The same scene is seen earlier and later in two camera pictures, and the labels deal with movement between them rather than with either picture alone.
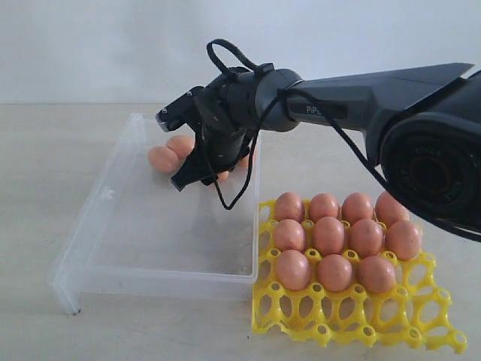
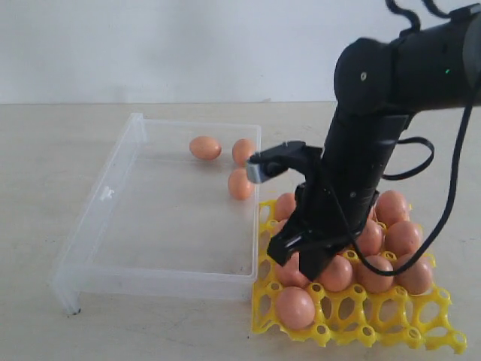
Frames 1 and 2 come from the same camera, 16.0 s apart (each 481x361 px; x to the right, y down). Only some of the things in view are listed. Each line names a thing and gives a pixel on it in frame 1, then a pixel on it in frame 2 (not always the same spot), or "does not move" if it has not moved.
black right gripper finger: (209, 180) -> (312, 259)
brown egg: (403, 238) does not move
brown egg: (294, 269) does not move
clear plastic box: (137, 235) does not move
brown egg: (367, 236) does not move
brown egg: (388, 211) does not move
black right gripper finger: (195, 168) -> (287, 241)
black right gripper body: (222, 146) -> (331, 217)
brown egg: (335, 271) does not move
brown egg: (163, 159) -> (295, 307)
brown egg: (376, 274) does not move
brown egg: (224, 175) -> (417, 278)
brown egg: (289, 205) does not move
